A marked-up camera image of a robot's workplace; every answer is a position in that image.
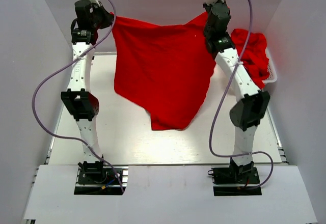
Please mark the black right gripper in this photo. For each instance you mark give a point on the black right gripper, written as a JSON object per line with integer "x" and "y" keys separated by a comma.
{"x": 208, "y": 7}

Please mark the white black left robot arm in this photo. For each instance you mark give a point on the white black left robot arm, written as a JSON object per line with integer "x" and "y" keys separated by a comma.
{"x": 78, "y": 99}

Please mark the red t-shirt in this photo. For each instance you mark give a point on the red t-shirt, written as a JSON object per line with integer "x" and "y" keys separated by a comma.
{"x": 165, "y": 69}

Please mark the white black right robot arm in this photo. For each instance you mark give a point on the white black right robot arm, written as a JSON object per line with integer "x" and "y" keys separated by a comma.
{"x": 251, "y": 101}

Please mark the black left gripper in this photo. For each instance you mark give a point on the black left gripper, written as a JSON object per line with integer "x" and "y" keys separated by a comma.
{"x": 107, "y": 16}

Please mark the white plastic laundry basket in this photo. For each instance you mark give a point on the white plastic laundry basket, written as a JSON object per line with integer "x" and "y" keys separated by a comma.
{"x": 271, "y": 69}

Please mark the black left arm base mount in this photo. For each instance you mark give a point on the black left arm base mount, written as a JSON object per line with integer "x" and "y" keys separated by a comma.
{"x": 98, "y": 179}

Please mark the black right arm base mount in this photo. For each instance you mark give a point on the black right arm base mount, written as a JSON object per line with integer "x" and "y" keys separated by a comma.
{"x": 224, "y": 185}

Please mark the pile of red t-shirts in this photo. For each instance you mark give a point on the pile of red t-shirts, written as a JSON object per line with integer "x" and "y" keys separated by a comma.
{"x": 254, "y": 58}

